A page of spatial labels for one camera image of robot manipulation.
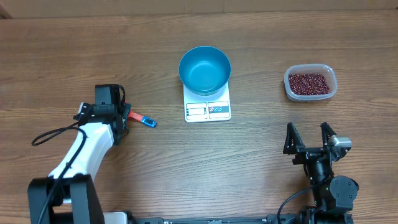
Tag clear plastic container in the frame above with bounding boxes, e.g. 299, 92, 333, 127
284, 63, 338, 101

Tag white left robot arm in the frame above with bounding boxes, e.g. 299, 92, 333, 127
27, 84, 131, 223

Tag white kitchen scale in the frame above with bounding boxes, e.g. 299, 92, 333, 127
183, 83, 231, 123

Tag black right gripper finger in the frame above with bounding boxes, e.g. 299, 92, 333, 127
283, 122, 304, 154
320, 122, 336, 146

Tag red beans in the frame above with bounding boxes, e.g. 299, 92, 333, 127
288, 73, 330, 95

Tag blue bowl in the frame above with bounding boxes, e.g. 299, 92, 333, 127
178, 46, 232, 96

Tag red measuring scoop blue handle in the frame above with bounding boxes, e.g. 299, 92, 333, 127
127, 110, 157, 128

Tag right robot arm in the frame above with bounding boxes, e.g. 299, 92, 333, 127
276, 122, 359, 224

